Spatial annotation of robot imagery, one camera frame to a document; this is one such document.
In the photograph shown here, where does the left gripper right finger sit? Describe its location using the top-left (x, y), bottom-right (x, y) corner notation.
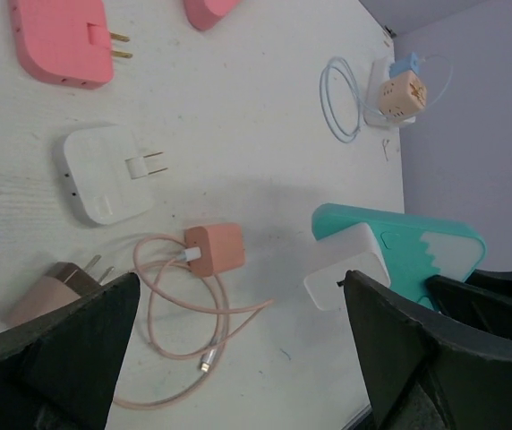
top-left (342, 271), bottom-right (512, 429)

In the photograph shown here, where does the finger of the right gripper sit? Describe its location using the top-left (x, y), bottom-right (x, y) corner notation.
top-left (425, 270), bottom-right (512, 340)

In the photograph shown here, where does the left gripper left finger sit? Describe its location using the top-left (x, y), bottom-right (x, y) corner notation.
top-left (0, 273), bottom-right (141, 429)

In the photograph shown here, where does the beige pink charger plug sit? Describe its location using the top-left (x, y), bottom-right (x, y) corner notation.
top-left (4, 254), bottom-right (115, 328)

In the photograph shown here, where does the teal triangular socket adapter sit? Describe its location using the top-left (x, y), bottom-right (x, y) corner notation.
top-left (311, 203), bottom-right (486, 310)

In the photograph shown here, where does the white square charger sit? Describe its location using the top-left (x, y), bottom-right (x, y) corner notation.
top-left (303, 222), bottom-right (391, 311)

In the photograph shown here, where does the orange thin cable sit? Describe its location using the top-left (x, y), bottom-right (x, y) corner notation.
top-left (115, 232), bottom-right (276, 411)

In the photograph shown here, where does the orange plug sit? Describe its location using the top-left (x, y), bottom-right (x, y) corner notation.
top-left (184, 223), bottom-right (246, 278)

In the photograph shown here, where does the white plug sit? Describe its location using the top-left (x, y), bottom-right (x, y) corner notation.
top-left (52, 125), bottom-right (164, 227)

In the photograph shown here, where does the pink triangular socket adapter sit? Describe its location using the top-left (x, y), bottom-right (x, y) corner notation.
top-left (183, 0), bottom-right (241, 31)

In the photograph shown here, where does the blue small plug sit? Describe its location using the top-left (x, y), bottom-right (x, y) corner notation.
top-left (389, 52), bottom-right (424, 79)

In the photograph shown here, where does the white triangular adapter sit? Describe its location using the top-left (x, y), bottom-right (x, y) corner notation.
top-left (363, 56), bottom-right (416, 128)

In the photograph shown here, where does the blue thin cable loop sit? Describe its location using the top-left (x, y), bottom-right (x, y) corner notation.
top-left (319, 53), bottom-right (457, 145)

